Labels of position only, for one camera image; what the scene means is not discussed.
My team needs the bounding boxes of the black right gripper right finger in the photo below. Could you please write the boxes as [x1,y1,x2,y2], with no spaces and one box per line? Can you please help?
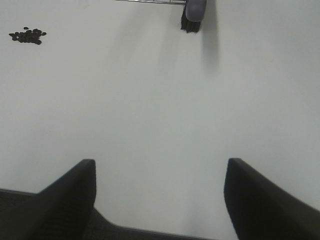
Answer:
[223,158,320,240]

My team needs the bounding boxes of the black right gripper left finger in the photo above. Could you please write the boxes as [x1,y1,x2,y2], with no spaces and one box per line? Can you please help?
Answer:
[0,159,96,240]

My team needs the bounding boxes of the pile of coffee beans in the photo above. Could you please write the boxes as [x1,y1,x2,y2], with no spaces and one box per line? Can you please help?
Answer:
[8,26,47,45]

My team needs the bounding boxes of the purple hand brush black bristles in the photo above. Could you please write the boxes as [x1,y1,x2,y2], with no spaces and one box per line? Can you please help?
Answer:
[180,0,207,33]

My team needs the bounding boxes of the chrome wire dish rack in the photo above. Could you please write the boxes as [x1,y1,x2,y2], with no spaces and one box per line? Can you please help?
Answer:
[118,0,187,6]

